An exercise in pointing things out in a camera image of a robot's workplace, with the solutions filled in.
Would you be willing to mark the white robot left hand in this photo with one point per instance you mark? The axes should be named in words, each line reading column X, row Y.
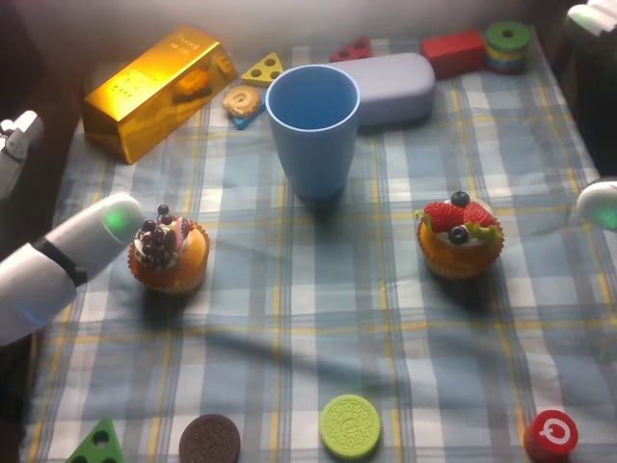
column 19, row 140

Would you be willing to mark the cupcake with dark berries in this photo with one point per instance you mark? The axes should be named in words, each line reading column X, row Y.
column 183, row 265

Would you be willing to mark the cupcake with strawberries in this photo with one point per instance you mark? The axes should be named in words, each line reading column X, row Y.
column 458, row 255

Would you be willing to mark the blue plastic cup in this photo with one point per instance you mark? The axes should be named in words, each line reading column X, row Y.
column 313, row 159

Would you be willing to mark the shiny gold bar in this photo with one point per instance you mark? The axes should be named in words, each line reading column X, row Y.
column 144, row 106

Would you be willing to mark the small blue block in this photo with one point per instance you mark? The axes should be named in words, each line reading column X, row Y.
column 243, row 121

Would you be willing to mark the swirl biscuit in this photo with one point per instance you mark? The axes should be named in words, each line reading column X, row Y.
column 242, row 100

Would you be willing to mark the yellow triangle block with holes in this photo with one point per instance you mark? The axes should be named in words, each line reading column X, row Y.
column 265, row 70

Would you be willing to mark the green triangle block with holes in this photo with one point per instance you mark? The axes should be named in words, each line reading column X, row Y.
column 96, row 451

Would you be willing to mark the red triangle block with holes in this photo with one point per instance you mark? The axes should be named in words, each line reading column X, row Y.
column 351, row 50

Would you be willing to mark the brown sandwich cookie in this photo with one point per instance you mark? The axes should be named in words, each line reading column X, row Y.
column 209, row 440

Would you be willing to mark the blue plaid cloth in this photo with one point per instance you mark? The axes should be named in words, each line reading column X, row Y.
column 337, row 313

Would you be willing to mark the lilac glasses case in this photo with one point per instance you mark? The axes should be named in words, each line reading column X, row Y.
column 400, row 91

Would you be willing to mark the green sandwich cookie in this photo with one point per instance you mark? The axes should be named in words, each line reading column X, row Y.
column 350, row 427

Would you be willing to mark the red rectangular block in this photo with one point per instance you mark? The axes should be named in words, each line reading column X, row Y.
column 453, row 53

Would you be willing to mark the red cylinder with white symbol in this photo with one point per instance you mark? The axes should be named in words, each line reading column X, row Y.
column 552, row 434

